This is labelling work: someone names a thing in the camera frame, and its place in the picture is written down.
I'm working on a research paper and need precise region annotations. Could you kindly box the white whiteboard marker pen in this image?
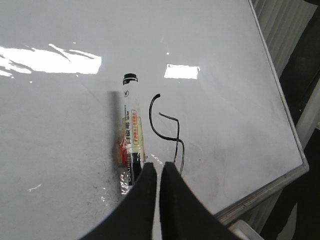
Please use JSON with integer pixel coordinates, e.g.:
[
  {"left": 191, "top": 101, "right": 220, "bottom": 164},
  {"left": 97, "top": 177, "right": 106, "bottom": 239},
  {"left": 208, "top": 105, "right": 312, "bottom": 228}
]
[{"left": 116, "top": 73, "right": 145, "bottom": 198}]

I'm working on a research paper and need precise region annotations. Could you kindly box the white whiteboard with metal frame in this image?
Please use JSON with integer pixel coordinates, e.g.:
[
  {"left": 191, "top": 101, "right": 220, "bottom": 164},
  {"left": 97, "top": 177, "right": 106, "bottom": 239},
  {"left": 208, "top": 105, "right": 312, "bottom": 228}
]
[{"left": 0, "top": 0, "right": 309, "bottom": 240}]

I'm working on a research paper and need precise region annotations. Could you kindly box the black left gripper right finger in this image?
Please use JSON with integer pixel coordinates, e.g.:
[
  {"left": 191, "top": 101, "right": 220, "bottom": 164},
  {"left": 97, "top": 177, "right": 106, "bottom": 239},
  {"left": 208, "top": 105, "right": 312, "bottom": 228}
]
[{"left": 159, "top": 162, "right": 239, "bottom": 240}]

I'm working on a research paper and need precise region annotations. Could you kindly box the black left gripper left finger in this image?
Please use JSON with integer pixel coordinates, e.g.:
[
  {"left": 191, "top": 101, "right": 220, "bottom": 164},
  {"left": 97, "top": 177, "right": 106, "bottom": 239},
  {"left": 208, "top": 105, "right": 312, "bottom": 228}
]
[{"left": 81, "top": 162, "right": 157, "bottom": 240}]

